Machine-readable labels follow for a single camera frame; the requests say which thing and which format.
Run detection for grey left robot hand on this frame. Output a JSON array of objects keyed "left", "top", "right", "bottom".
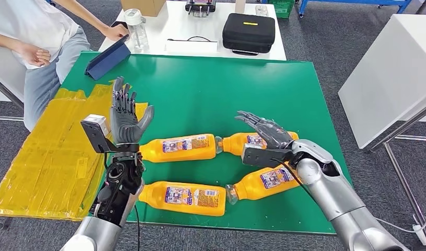
[{"left": 109, "top": 76, "right": 155, "bottom": 145}]

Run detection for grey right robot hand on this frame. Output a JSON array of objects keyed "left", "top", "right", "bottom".
[{"left": 234, "top": 110, "right": 295, "bottom": 150}]

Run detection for orange detergent bottle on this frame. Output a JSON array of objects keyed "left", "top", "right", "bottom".
[
  {"left": 225, "top": 163, "right": 302, "bottom": 206},
  {"left": 138, "top": 134, "right": 217, "bottom": 164},
  {"left": 215, "top": 131, "right": 300, "bottom": 156},
  {"left": 138, "top": 181, "right": 227, "bottom": 217}
]

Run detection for clear water bottle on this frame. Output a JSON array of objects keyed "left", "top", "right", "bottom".
[{"left": 124, "top": 8, "right": 150, "bottom": 53}]

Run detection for blue tablet case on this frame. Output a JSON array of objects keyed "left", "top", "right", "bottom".
[{"left": 84, "top": 35, "right": 132, "bottom": 81}]

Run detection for green table mat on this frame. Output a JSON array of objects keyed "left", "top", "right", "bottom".
[{"left": 60, "top": 51, "right": 354, "bottom": 235}]

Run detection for yellow taped cardboard sheet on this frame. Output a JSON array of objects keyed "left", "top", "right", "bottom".
[{"left": 0, "top": 80, "right": 150, "bottom": 222}]

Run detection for person's left hand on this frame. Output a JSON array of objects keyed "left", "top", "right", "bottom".
[{"left": 103, "top": 24, "right": 130, "bottom": 42}]

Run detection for person's hand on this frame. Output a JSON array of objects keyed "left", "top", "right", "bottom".
[
  {"left": 103, "top": 24, "right": 130, "bottom": 42},
  {"left": 17, "top": 43, "right": 51, "bottom": 67}
]

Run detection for black carrying case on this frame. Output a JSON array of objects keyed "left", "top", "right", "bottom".
[{"left": 222, "top": 13, "right": 276, "bottom": 56}]

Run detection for person's right hand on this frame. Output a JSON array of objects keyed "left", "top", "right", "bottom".
[{"left": 17, "top": 43, "right": 51, "bottom": 67}]

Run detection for brown cardboard box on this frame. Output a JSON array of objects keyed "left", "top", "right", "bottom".
[{"left": 120, "top": 0, "right": 166, "bottom": 17}]

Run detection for green plastic crate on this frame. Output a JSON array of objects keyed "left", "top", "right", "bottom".
[{"left": 267, "top": 0, "right": 295, "bottom": 19}]

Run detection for white seat with metal legs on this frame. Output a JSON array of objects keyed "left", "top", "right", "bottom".
[{"left": 0, "top": 45, "right": 27, "bottom": 122}]

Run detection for white side table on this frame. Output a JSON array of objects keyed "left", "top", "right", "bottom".
[{"left": 338, "top": 14, "right": 426, "bottom": 239}]

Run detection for black controller device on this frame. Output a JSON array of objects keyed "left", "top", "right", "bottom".
[{"left": 184, "top": 0, "right": 217, "bottom": 18}]

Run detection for person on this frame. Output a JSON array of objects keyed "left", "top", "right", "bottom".
[{"left": 0, "top": 0, "right": 130, "bottom": 132}]

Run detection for blue metal rack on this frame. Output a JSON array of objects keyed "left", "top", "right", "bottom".
[{"left": 298, "top": 0, "right": 413, "bottom": 18}]

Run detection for white power strip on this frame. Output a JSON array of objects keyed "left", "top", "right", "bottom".
[{"left": 412, "top": 214, "right": 426, "bottom": 247}]

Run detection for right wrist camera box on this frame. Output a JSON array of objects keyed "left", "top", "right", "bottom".
[{"left": 241, "top": 143, "right": 297, "bottom": 169}]

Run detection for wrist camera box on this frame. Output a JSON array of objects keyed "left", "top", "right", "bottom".
[
  {"left": 241, "top": 143, "right": 297, "bottom": 169},
  {"left": 80, "top": 115, "right": 117, "bottom": 154}
]

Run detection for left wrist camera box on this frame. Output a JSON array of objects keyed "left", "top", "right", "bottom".
[{"left": 80, "top": 115, "right": 117, "bottom": 154}]

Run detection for black cable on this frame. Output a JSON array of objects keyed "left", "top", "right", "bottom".
[{"left": 167, "top": 36, "right": 218, "bottom": 43}]

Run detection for white power cable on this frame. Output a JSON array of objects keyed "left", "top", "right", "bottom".
[{"left": 374, "top": 216, "right": 426, "bottom": 233}]

